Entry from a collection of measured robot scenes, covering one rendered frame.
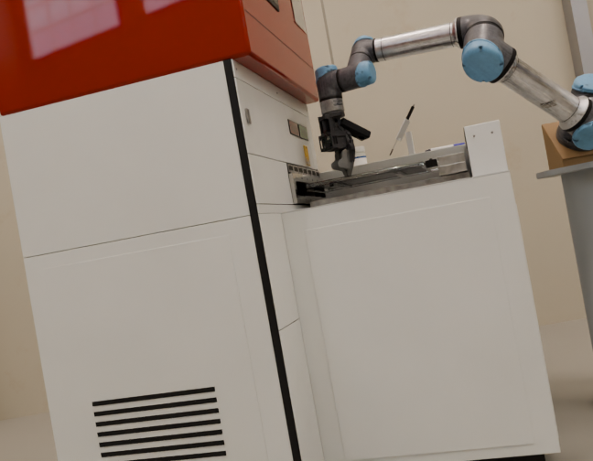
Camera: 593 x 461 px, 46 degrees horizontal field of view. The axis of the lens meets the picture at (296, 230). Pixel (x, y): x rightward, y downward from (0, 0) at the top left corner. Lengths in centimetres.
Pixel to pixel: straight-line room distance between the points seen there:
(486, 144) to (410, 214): 28
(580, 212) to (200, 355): 133
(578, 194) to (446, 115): 187
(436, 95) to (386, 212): 238
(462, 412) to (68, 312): 110
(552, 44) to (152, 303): 318
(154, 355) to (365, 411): 59
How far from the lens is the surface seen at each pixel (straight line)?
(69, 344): 203
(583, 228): 248
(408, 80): 422
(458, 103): 425
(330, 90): 225
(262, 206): 180
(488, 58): 210
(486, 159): 195
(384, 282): 191
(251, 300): 179
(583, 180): 247
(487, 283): 189
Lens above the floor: 74
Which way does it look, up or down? 1 degrees up
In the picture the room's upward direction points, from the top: 10 degrees counter-clockwise
